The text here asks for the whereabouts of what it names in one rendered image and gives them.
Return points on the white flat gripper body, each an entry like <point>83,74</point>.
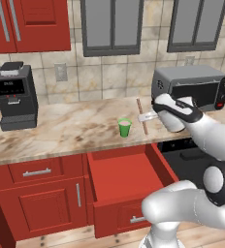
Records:
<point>149,116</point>

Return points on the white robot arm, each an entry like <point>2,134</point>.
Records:
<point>211,135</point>

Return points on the thin brown straw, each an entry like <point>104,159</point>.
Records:
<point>139,106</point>

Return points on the green smoothie cup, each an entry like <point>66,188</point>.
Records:
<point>124,128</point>

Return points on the open red drawer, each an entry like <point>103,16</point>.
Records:
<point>124,174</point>

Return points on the small red drawer front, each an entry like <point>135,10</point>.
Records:
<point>62,168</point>

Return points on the black dishwasher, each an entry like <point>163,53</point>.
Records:
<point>179,163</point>

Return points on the grey framed window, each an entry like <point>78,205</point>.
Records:
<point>197,24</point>
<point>111,25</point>

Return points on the black grey coffee machine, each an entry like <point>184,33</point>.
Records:
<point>16,97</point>

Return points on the red lower cupboard door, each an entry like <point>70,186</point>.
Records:
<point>43,206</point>

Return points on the wide red upper cupboard door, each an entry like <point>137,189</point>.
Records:
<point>43,25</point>

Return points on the grey wall socket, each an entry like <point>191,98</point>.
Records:
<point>189,60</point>
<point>61,72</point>

